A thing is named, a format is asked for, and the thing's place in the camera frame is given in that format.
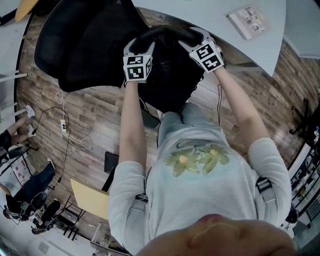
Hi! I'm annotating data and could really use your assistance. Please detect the white power strip with cable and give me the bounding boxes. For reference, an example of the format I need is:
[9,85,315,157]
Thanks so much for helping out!
[48,74,93,151]

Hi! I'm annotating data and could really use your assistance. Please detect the person's white flower-print t-shirt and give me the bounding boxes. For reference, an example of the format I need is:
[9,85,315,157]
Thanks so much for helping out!
[108,122,293,256]

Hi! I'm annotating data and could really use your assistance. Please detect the person's light trousers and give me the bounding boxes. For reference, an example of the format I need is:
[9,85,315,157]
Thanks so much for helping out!
[158,102,221,142]

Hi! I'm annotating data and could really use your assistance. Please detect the white desk with black edge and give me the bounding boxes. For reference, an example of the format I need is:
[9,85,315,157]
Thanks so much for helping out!
[0,13,29,127]

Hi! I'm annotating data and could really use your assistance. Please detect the printed booklet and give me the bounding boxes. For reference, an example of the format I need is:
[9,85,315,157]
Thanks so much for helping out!
[225,4,273,41]

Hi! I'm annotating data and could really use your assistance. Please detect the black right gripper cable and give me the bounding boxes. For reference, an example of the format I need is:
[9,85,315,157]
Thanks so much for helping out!
[216,83,224,129]

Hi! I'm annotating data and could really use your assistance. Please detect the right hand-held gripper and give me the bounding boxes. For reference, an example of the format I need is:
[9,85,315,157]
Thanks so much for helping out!
[177,26,225,74]

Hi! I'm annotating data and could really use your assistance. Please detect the storage shelf with items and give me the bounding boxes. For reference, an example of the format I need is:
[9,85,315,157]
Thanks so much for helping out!
[287,142,320,222]

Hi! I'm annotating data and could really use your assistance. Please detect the grey shoulder strap with buckle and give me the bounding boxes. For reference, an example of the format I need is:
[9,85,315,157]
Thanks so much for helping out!
[128,193,150,214]
[254,175,278,204]

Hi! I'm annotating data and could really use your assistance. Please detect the black floor cable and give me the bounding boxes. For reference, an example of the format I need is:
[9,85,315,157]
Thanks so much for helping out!
[34,106,70,186]

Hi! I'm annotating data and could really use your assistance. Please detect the yellow round table top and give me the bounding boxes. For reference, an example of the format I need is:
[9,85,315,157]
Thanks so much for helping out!
[14,0,40,23]

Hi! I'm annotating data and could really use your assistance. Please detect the black office chair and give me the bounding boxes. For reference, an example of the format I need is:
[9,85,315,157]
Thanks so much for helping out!
[34,0,162,130]

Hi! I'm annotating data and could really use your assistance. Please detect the yellow square table top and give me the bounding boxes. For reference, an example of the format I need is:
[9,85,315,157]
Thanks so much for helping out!
[69,178,111,221]

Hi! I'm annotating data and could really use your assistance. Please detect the black swivel chair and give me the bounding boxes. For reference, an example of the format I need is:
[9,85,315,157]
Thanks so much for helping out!
[30,191,49,212]

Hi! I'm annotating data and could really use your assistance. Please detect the large white desk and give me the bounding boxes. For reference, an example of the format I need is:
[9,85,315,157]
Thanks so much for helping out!
[130,0,288,78]

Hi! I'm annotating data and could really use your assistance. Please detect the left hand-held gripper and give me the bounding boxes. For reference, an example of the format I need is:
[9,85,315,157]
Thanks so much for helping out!
[122,36,157,84]

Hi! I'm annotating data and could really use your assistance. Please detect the person's right forearm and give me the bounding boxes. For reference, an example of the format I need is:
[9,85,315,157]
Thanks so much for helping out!
[214,66,271,151]

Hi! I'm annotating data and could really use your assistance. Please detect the person's face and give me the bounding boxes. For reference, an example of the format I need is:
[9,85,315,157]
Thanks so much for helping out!
[135,213,298,256]

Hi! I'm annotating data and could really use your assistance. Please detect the person's left forearm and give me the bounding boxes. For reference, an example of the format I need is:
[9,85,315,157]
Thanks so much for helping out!
[116,80,149,166]

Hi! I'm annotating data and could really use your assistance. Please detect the long white desk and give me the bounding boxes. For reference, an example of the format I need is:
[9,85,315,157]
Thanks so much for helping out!
[36,221,132,256]

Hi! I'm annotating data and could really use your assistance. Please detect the black table base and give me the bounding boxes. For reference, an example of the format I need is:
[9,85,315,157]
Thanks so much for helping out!
[100,150,120,193]

